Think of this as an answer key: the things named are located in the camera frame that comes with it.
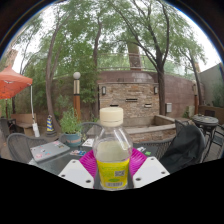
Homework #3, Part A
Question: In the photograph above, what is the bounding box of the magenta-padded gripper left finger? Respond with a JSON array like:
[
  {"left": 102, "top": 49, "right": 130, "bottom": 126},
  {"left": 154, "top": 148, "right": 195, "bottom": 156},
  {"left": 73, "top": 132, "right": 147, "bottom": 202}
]
[{"left": 58, "top": 148, "right": 99, "bottom": 190}]

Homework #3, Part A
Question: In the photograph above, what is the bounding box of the blue and yellow striped cone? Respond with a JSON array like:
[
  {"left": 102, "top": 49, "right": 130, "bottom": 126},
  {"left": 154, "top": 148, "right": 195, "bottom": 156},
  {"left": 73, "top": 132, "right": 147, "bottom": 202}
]
[{"left": 45, "top": 114, "right": 55, "bottom": 133}]

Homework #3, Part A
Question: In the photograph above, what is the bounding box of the white sticker sheet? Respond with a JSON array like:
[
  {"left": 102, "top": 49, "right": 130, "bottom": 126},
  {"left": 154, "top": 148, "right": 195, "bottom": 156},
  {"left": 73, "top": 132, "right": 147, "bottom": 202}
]
[{"left": 81, "top": 138, "right": 95, "bottom": 148}]

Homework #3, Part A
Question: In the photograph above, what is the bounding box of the black jacket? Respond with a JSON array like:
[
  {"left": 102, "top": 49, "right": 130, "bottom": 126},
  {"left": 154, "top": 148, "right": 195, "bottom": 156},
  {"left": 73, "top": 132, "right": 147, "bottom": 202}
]
[{"left": 159, "top": 123, "right": 206, "bottom": 164}]

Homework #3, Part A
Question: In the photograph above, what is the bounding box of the leaning green tree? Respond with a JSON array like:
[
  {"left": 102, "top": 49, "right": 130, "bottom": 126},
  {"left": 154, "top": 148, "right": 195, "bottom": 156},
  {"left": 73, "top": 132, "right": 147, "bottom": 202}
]
[{"left": 16, "top": 6, "right": 101, "bottom": 133}]

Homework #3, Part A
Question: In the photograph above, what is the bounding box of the wooden bench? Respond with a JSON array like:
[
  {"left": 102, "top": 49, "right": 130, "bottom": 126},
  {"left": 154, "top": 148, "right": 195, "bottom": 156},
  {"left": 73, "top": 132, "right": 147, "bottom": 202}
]
[{"left": 11, "top": 113, "right": 37, "bottom": 134}]

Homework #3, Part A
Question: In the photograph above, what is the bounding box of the black round side table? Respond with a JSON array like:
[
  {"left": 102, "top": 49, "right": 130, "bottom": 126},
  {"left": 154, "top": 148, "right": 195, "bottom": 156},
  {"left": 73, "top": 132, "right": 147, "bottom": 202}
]
[{"left": 192, "top": 114, "right": 220, "bottom": 141}]

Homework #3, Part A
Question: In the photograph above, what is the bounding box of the blue card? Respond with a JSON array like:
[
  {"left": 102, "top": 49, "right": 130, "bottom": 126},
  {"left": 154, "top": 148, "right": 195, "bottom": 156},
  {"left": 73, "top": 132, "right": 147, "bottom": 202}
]
[{"left": 69, "top": 149, "right": 87, "bottom": 157}]

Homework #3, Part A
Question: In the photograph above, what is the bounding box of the grey laptop with stickers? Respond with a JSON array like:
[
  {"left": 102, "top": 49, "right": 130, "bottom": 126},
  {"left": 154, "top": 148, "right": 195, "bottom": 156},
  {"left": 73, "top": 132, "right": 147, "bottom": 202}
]
[{"left": 29, "top": 140, "right": 72, "bottom": 164}]

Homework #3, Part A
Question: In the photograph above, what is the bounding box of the clear bottle with yellow label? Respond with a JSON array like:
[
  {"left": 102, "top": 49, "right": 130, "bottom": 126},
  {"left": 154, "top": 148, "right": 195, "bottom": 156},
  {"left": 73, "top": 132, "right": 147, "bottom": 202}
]
[{"left": 92, "top": 106, "right": 134, "bottom": 191}]

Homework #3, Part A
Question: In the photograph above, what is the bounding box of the wooden lamp post with globe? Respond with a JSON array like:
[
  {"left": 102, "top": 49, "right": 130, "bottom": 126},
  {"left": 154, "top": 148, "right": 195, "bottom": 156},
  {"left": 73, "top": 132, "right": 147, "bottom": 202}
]
[{"left": 72, "top": 71, "right": 82, "bottom": 121}]

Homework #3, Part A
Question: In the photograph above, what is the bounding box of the black laptop with stickers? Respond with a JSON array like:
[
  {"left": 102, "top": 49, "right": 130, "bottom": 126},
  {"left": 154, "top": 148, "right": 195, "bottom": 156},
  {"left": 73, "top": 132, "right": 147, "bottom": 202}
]
[{"left": 132, "top": 144, "right": 158, "bottom": 158}]

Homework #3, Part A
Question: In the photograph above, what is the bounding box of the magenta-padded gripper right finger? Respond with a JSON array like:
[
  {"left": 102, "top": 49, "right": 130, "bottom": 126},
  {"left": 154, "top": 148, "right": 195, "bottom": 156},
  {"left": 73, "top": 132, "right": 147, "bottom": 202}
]
[{"left": 129, "top": 147, "right": 171, "bottom": 189}]

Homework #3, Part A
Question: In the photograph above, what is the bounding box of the green plant in teal pot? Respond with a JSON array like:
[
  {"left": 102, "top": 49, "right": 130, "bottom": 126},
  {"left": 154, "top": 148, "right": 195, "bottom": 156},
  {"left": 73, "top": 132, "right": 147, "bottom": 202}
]
[{"left": 59, "top": 107, "right": 83, "bottom": 148}]

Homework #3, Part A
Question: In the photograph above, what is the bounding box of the dark metal patio chair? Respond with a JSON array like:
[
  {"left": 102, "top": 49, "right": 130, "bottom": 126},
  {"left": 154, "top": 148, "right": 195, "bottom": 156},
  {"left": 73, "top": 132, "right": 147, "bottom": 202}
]
[{"left": 203, "top": 124, "right": 224, "bottom": 158}]

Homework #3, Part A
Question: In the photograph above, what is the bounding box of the orange patio umbrella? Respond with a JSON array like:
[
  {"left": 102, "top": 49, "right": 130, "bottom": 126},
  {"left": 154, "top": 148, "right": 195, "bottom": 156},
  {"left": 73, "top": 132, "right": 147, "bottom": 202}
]
[{"left": 0, "top": 64, "right": 41, "bottom": 138}]

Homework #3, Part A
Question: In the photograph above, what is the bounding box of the dark-trunked branching tree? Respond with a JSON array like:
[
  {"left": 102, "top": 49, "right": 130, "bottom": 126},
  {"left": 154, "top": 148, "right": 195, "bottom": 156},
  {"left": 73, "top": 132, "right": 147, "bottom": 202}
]
[{"left": 106, "top": 0, "right": 206, "bottom": 116}]

